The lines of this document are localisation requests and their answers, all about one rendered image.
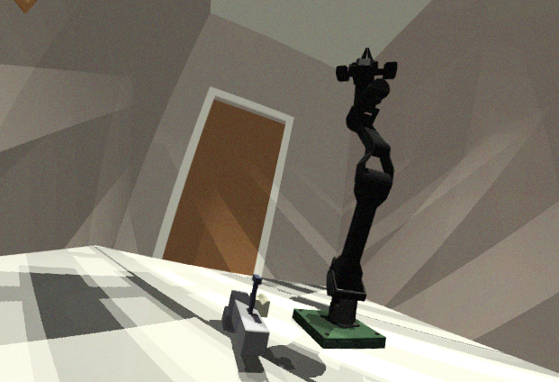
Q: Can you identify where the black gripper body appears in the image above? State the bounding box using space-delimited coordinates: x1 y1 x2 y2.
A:
336 61 398 92

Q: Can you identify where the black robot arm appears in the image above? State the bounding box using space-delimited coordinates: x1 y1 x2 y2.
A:
325 59 394 329

